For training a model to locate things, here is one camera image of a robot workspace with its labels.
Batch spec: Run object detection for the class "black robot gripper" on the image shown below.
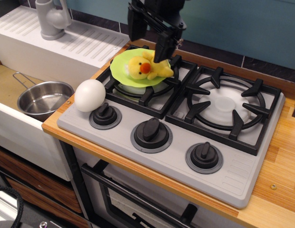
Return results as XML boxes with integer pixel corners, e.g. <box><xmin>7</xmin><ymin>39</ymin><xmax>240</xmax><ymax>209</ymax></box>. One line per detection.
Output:
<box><xmin>128</xmin><ymin>0</ymin><xmax>187</xmax><ymax>63</ymax></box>

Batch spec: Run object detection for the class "yellow stuffed duck toy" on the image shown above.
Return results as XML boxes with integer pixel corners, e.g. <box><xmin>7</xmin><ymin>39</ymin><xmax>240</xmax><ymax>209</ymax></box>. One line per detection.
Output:
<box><xmin>128</xmin><ymin>51</ymin><xmax>174</xmax><ymax>80</ymax></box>

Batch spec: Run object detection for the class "light green plastic plate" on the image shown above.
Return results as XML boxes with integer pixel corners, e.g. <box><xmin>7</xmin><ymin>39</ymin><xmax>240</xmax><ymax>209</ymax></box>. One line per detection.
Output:
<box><xmin>110</xmin><ymin>48</ymin><xmax>165</xmax><ymax>88</ymax></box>

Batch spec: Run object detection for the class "white egg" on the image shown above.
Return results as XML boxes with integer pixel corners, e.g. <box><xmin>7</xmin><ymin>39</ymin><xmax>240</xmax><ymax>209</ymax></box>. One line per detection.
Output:
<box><xmin>74</xmin><ymin>79</ymin><xmax>106</xmax><ymax>112</ymax></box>

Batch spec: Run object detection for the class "white toy sink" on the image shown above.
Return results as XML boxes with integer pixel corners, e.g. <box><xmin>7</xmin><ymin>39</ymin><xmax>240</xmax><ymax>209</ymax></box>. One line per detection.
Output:
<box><xmin>0</xmin><ymin>6</ymin><xmax>129</xmax><ymax>181</ymax></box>

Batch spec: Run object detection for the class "stainless steel pot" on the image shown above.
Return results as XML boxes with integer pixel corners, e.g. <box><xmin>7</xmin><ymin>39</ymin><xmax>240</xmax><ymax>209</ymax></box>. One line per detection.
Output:
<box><xmin>17</xmin><ymin>81</ymin><xmax>74</xmax><ymax>122</ymax></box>

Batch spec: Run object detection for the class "black left burner grate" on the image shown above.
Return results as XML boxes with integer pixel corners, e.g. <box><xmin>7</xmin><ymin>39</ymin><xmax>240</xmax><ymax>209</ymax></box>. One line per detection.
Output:
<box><xmin>97</xmin><ymin>45</ymin><xmax>198</xmax><ymax>119</ymax></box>

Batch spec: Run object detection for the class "black burner grate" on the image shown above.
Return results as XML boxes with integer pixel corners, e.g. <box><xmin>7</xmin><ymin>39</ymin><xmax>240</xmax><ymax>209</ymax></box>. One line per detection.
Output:
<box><xmin>166</xmin><ymin>66</ymin><xmax>285</xmax><ymax>155</ymax></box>
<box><xmin>97</xmin><ymin>45</ymin><xmax>198</xmax><ymax>119</ymax></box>

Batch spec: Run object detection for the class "black left stove knob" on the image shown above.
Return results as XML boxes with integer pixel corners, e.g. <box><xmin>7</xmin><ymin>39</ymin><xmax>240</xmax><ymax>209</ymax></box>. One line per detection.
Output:
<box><xmin>89</xmin><ymin>103</ymin><xmax>122</xmax><ymax>130</ymax></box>

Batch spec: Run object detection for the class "black stove knob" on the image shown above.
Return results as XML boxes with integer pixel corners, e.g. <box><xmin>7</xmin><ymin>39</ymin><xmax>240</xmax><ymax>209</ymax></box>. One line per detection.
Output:
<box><xmin>130</xmin><ymin>117</ymin><xmax>173</xmax><ymax>154</ymax></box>
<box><xmin>89</xmin><ymin>103</ymin><xmax>122</xmax><ymax>130</ymax></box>
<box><xmin>185</xmin><ymin>142</ymin><xmax>224</xmax><ymax>174</ymax></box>

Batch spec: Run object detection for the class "grey toy faucet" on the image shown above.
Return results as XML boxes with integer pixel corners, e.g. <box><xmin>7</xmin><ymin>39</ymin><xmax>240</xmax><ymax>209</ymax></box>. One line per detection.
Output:
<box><xmin>35</xmin><ymin>0</ymin><xmax>72</xmax><ymax>40</ymax></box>

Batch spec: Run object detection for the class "black middle stove knob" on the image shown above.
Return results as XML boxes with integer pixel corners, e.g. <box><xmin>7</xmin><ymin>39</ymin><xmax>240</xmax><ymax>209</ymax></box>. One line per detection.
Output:
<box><xmin>130</xmin><ymin>117</ymin><xmax>173</xmax><ymax>154</ymax></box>

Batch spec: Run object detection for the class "black right burner grate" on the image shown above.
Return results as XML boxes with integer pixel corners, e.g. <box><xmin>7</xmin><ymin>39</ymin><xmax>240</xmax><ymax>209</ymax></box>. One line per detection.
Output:
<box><xmin>166</xmin><ymin>66</ymin><xmax>285</xmax><ymax>155</ymax></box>

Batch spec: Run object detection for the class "grey toy stove top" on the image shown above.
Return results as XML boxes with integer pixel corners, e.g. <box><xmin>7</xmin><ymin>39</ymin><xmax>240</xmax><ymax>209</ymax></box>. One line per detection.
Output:
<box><xmin>56</xmin><ymin>45</ymin><xmax>286</xmax><ymax>209</ymax></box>

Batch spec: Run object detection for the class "black right stove knob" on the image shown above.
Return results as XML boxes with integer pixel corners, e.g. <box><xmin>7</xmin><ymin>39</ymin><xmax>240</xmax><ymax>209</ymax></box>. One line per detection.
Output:
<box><xmin>185</xmin><ymin>142</ymin><xmax>224</xmax><ymax>174</ymax></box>

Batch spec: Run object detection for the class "toy oven door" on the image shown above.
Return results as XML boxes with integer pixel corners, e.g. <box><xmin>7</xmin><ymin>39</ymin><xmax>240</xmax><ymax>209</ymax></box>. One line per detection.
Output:
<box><xmin>79</xmin><ymin>160</ymin><xmax>240</xmax><ymax>228</ymax></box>

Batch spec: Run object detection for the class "wooden drawer front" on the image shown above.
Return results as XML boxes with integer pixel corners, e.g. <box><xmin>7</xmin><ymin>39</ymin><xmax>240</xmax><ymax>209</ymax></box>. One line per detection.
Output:
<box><xmin>0</xmin><ymin>147</ymin><xmax>82</xmax><ymax>213</ymax></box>

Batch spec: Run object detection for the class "black oven door handle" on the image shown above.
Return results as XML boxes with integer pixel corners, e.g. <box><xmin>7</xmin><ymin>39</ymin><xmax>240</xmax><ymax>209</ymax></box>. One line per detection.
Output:
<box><xmin>81</xmin><ymin>163</ymin><xmax>197</xmax><ymax>228</ymax></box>

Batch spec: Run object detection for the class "black braided cable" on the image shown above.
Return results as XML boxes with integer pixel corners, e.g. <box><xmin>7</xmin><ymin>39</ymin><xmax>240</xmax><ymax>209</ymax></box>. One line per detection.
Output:
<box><xmin>0</xmin><ymin>186</ymin><xmax>25</xmax><ymax>228</ymax></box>

